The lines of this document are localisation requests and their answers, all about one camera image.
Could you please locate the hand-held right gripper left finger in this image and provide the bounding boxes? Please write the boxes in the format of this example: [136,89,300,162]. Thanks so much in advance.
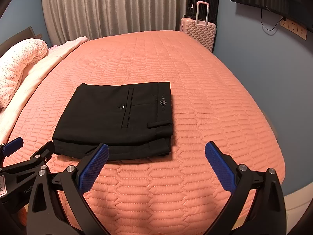
[26,143,118,235]

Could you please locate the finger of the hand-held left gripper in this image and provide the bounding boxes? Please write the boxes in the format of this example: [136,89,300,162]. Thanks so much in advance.
[0,141,55,184]
[0,137,24,157]

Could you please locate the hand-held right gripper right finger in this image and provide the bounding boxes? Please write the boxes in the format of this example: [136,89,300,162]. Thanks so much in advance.
[205,141,286,235]

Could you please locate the black pants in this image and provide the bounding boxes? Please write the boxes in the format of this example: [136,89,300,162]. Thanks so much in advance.
[52,81,173,161]

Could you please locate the pink quilted bed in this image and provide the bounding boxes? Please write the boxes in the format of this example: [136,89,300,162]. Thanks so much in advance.
[0,31,286,228]

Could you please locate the pink dotted pillow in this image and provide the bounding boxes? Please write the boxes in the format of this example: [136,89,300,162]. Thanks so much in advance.
[0,39,48,108]

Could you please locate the dark grey headboard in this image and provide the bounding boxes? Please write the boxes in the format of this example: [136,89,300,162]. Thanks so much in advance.
[0,26,43,53]

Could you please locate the pink textured suitcase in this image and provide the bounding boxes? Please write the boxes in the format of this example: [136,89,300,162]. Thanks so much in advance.
[180,1,218,53]

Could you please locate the grey pleated curtain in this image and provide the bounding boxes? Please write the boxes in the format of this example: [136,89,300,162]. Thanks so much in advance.
[41,0,193,46]

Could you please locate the black power cable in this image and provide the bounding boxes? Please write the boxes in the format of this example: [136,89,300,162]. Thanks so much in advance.
[260,8,287,31]

